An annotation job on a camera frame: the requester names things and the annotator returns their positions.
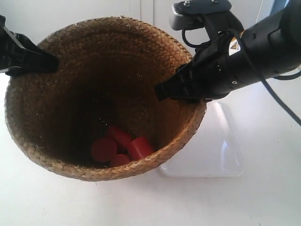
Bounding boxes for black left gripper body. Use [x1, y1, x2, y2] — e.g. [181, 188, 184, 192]
[0, 15, 25, 76]

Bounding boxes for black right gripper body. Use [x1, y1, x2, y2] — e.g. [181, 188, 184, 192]
[176, 32, 249, 100]

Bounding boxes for red cylinder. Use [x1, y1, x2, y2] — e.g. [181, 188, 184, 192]
[127, 137, 154, 161]
[106, 126, 132, 153]
[110, 154, 131, 167]

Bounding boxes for woven straw basket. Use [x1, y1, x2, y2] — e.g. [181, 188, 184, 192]
[5, 17, 206, 181]

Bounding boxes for red cylinder bottom front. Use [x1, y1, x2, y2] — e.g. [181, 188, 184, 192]
[110, 154, 131, 167]

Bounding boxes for red cylinder face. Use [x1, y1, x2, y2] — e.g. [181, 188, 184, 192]
[91, 137, 118, 163]

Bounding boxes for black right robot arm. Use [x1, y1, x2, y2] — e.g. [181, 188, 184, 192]
[154, 0, 301, 101]

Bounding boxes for white plastic tray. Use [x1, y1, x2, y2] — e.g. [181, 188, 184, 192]
[159, 102, 245, 178]

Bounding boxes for black camera cable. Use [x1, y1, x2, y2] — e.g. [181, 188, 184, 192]
[182, 9, 301, 125]

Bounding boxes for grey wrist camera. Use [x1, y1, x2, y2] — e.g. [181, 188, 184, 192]
[169, 0, 232, 31]

